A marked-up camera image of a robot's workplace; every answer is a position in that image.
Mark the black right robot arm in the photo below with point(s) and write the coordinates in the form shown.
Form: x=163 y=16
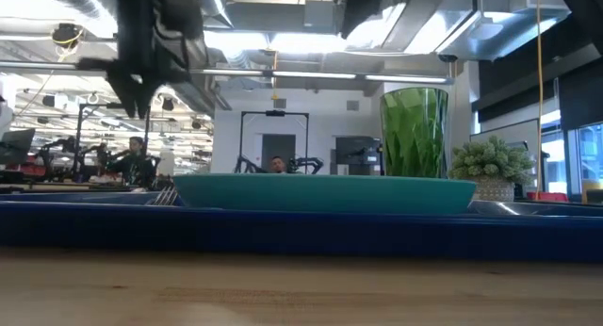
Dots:
x=584 y=5

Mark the long ceiling light bar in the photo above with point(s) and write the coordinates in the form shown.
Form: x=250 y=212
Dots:
x=311 y=75

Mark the green translucent cup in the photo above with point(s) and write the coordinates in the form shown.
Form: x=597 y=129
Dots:
x=414 y=133

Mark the yellow object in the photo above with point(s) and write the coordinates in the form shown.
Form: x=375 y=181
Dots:
x=592 y=184

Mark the teal round plate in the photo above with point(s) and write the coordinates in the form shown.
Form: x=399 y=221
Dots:
x=325 y=194

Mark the blue plastic tray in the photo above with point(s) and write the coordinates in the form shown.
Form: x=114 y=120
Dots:
x=282 y=232

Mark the small potted green plant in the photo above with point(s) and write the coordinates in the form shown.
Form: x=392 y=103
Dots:
x=490 y=163

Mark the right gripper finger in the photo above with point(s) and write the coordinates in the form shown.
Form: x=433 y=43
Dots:
x=360 y=3

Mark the red low object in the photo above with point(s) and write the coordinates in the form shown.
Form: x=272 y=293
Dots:
x=546 y=197

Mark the black gantry frame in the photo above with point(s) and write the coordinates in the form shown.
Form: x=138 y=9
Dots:
x=94 y=106
x=274 y=113

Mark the person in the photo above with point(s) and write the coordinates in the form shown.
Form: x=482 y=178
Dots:
x=278 y=166
x=134 y=168

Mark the dark grey door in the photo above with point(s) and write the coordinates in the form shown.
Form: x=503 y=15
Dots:
x=278 y=147

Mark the black office machine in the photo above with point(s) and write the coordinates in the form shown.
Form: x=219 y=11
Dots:
x=353 y=149

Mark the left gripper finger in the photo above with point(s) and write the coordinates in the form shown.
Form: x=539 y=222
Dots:
x=148 y=91
x=126 y=95

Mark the grey partition panel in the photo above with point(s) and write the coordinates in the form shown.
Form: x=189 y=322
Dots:
x=509 y=130

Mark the dark computer monitor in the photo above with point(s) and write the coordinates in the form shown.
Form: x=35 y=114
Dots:
x=16 y=147

